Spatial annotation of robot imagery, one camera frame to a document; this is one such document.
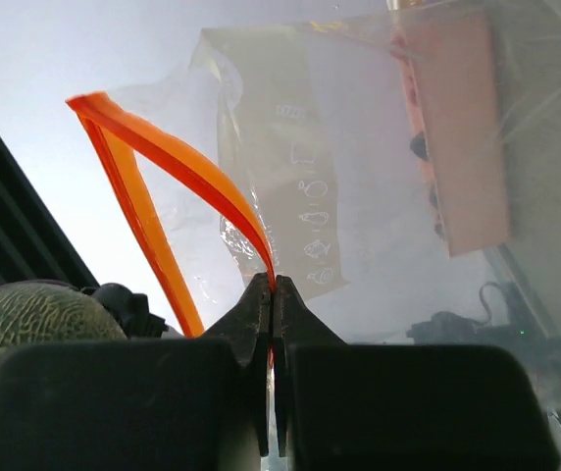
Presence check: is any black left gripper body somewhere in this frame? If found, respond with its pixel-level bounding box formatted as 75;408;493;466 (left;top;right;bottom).
81;283;167;339

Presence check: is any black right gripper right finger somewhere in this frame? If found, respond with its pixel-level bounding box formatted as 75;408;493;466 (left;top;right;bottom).
273;276;561;470

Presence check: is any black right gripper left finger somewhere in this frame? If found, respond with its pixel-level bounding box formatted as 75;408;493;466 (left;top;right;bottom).
0;274;272;470

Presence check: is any green netted melon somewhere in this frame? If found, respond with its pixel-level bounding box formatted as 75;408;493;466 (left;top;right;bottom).
0;281;127;358

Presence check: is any clear zip bag orange zipper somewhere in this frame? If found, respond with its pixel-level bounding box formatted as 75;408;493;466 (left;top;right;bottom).
65;0;561;433

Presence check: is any pink divided organizer box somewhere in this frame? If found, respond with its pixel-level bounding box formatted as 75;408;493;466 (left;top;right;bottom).
391;2;510;257

